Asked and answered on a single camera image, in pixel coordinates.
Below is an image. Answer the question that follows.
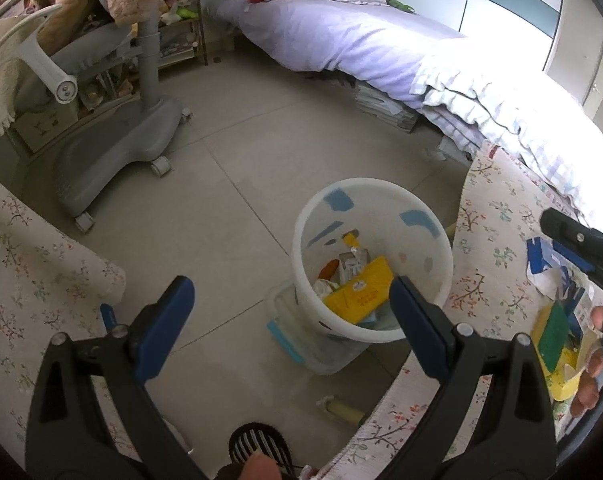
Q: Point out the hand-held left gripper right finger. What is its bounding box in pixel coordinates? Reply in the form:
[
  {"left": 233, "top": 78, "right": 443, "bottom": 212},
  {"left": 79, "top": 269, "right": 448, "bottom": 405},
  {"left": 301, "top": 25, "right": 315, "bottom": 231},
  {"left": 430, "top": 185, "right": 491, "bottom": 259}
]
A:
[{"left": 390, "top": 276, "right": 557, "bottom": 480}]

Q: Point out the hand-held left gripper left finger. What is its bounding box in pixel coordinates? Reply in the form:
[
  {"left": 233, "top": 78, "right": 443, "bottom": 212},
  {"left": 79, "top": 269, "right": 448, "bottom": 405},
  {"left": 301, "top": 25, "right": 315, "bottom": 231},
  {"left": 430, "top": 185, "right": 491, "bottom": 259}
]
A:
[{"left": 25, "top": 276, "right": 207, "bottom": 480}]

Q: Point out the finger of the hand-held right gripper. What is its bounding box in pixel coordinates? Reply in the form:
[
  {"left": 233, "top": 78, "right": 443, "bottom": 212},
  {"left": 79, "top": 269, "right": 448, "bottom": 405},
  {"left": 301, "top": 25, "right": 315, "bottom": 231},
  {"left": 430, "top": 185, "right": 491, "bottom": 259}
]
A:
[{"left": 540, "top": 207, "right": 603, "bottom": 301}]

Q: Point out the blue white torn packet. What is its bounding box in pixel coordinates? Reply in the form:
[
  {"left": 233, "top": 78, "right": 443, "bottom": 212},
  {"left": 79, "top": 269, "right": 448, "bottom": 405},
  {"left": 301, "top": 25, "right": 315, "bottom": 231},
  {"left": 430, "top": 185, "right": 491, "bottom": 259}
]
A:
[{"left": 525, "top": 237, "right": 590, "bottom": 302}]

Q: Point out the white plastic bucket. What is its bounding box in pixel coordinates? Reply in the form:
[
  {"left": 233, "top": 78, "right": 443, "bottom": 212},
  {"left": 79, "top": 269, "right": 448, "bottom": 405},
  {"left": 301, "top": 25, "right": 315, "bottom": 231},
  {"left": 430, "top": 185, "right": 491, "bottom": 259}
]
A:
[{"left": 294, "top": 177, "right": 455, "bottom": 343}]

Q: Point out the person's right hand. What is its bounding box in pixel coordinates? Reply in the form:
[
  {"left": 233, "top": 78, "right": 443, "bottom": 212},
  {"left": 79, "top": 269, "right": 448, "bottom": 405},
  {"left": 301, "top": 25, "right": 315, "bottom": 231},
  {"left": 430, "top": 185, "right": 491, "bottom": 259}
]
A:
[{"left": 570, "top": 305, "right": 603, "bottom": 417}]

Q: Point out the green yellow sponge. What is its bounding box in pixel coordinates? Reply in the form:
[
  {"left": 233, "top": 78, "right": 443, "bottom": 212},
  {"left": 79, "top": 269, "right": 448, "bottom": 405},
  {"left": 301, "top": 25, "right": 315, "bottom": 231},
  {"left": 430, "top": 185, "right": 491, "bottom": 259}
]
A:
[{"left": 531, "top": 302, "right": 585, "bottom": 377}]

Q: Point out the small yellow packet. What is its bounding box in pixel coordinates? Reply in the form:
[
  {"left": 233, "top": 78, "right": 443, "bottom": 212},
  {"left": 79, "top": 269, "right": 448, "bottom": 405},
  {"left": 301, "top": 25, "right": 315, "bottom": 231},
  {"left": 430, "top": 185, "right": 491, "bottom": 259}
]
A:
[{"left": 549, "top": 365, "right": 583, "bottom": 402}]

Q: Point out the yellow snack packet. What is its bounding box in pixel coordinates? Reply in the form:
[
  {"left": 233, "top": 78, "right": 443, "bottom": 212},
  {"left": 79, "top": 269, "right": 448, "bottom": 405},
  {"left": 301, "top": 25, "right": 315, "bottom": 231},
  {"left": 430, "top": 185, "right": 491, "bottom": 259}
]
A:
[{"left": 324, "top": 256, "right": 396, "bottom": 322}]

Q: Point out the floral printed cover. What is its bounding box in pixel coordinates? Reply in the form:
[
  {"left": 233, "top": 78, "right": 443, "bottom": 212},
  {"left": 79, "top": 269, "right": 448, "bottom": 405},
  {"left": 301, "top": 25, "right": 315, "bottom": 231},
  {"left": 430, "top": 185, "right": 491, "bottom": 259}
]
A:
[
  {"left": 331, "top": 147, "right": 603, "bottom": 480},
  {"left": 0, "top": 165, "right": 128, "bottom": 462}
]

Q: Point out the clear storage box blue lid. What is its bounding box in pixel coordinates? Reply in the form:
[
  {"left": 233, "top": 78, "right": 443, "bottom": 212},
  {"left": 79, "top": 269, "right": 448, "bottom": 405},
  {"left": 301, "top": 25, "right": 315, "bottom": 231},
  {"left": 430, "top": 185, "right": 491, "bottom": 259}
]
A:
[{"left": 266, "top": 280, "right": 368, "bottom": 376}]

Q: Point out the silver white wrapper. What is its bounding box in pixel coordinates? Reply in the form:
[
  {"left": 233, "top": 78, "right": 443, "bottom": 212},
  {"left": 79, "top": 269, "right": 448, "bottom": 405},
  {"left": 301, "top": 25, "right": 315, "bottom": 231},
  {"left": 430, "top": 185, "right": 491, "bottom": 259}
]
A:
[{"left": 338, "top": 246, "right": 371, "bottom": 282}]

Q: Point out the cream paper roll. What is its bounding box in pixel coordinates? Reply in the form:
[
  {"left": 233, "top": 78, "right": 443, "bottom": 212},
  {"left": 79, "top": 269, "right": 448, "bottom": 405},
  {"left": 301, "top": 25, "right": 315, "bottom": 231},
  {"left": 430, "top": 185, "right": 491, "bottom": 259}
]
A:
[{"left": 316, "top": 396, "right": 367, "bottom": 425}]

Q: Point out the black slipper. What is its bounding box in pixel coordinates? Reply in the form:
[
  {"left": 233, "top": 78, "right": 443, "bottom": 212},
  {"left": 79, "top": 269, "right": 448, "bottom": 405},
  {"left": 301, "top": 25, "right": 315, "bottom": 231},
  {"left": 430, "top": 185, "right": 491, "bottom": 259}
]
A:
[{"left": 228, "top": 422, "right": 293, "bottom": 479}]

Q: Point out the checked ruffled quilt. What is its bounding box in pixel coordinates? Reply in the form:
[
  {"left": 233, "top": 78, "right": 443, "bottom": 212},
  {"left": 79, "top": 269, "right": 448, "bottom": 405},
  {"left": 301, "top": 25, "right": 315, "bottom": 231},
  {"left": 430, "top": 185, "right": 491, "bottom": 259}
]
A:
[{"left": 411, "top": 52, "right": 603, "bottom": 233}]

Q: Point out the person's foot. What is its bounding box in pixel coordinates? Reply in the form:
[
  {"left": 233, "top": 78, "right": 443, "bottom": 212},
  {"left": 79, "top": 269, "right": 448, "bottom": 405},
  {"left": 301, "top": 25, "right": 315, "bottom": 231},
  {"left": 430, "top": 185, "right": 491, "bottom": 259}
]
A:
[{"left": 216, "top": 452, "right": 282, "bottom": 480}]

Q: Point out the beige door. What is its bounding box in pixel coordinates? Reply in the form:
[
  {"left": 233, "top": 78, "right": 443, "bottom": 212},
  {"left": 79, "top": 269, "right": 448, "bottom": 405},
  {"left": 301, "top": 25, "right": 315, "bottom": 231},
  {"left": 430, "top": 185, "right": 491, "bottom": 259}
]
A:
[{"left": 545, "top": 9, "right": 603, "bottom": 157}]

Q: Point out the grey wheeled chair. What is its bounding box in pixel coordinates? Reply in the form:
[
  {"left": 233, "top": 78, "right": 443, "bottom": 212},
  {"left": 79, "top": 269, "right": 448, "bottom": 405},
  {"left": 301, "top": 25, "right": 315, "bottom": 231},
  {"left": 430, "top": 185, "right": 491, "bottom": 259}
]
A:
[{"left": 11, "top": 0, "right": 192, "bottom": 233}]

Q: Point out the stack of books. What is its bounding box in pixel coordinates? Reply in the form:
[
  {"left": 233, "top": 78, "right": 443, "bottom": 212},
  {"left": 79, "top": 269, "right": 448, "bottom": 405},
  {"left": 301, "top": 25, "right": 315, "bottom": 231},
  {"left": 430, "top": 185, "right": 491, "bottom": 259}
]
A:
[{"left": 354, "top": 82, "right": 421, "bottom": 134}]

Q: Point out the cardboard box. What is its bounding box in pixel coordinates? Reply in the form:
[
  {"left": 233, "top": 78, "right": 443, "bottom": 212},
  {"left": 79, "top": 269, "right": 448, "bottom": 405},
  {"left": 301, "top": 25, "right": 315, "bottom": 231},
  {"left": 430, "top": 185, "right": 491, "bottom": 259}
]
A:
[{"left": 15, "top": 104, "right": 78, "bottom": 154}]

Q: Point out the wooden shelf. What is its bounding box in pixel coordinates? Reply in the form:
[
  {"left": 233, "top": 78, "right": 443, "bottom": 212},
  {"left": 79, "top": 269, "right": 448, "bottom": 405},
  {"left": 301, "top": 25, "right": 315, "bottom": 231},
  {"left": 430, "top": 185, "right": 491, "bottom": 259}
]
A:
[{"left": 154, "top": 0, "right": 210, "bottom": 68}]

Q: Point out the cream fringed towel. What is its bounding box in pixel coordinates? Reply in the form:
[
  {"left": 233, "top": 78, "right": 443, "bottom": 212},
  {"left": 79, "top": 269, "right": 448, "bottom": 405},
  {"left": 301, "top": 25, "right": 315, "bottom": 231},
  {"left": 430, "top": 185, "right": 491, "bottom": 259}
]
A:
[{"left": 0, "top": 10, "right": 48, "bottom": 153}]

